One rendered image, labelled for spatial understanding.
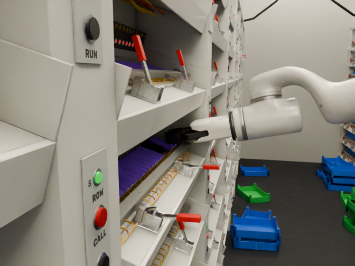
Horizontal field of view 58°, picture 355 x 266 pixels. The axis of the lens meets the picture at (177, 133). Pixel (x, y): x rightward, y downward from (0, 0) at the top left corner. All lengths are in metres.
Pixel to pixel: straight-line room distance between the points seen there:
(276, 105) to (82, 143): 0.60
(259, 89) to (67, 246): 0.63
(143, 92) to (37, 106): 0.25
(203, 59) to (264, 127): 0.25
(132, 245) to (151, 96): 0.20
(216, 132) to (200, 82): 0.17
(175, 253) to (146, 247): 0.34
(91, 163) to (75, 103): 0.05
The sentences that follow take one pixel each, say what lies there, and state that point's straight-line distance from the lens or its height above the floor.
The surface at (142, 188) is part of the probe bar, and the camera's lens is 0.55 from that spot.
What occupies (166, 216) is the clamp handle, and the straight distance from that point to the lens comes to 0.49.
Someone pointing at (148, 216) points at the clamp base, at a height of 0.96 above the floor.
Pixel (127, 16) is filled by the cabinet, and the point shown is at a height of 1.31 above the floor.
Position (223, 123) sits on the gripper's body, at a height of 1.05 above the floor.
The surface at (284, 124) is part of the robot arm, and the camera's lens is 0.78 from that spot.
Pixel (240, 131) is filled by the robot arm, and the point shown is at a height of 1.03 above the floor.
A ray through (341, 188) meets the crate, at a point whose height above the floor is 0.03.
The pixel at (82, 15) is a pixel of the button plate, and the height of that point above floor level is 1.21.
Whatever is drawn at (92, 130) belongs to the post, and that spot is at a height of 1.12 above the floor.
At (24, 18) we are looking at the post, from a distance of 0.23.
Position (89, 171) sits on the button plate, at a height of 1.09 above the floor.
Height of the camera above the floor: 1.16
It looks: 10 degrees down
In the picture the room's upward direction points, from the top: straight up
